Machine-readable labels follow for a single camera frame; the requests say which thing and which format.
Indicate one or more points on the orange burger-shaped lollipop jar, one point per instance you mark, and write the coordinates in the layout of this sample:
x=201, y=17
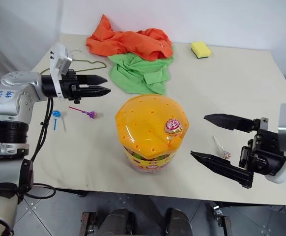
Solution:
x=151, y=134

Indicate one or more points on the green cloth garment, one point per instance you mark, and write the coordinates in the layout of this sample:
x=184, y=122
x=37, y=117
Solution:
x=140, y=73

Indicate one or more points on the yellow sponge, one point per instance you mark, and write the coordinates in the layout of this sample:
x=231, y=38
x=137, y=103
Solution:
x=201, y=50

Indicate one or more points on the red gold wrapped lollipop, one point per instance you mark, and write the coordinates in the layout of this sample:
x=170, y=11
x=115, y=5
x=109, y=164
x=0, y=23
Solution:
x=173, y=127

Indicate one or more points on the rusty metal base bracket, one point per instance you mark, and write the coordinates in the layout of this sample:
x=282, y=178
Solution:
x=87, y=223

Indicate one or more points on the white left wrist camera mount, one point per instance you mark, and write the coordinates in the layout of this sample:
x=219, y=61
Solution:
x=59, y=61

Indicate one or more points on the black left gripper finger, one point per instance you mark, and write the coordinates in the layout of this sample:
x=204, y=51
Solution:
x=96, y=92
x=96, y=79

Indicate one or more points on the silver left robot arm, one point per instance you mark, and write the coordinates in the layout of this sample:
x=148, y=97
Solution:
x=12, y=96

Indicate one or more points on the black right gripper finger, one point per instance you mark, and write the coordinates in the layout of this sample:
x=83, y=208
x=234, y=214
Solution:
x=229, y=121
x=221, y=166

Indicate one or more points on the purple wrapped lollipop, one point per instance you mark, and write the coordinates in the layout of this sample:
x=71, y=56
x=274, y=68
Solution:
x=89, y=113

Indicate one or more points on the blue wrapped lollipop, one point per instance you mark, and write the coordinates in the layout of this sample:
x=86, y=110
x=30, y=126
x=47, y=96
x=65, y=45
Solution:
x=56, y=118

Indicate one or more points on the black table leg caster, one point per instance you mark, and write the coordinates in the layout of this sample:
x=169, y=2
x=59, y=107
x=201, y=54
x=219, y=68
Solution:
x=219, y=214

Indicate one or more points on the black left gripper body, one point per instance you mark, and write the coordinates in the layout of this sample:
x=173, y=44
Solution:
x=70, y=84

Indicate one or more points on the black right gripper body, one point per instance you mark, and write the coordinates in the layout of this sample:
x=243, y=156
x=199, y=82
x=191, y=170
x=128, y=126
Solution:
x=263, y=152

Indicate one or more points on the orange cloth garment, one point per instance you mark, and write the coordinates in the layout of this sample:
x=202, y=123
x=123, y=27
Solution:
x=130, y=41

